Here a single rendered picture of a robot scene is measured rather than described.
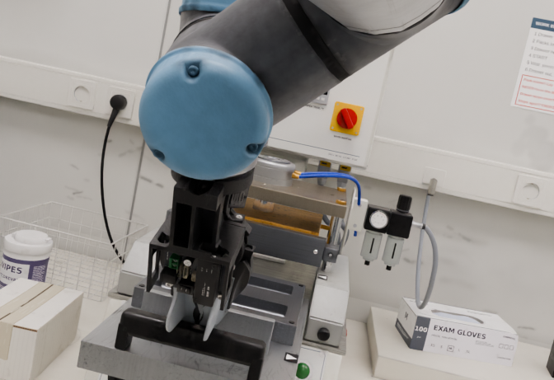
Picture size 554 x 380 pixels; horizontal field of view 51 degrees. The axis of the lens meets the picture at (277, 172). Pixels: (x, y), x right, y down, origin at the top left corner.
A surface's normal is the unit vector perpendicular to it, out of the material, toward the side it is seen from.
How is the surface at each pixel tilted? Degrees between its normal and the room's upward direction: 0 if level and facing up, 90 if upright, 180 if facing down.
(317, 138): 90
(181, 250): 110
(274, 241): 90
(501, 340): 88
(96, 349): 90
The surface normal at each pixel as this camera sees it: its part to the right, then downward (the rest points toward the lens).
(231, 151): -0.02, 0.46
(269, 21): -0.35, -0.07
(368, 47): 0.28, 0.78
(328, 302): 0.08, -0.67
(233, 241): 0.15, -0.88
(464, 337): 0.05, 0.14
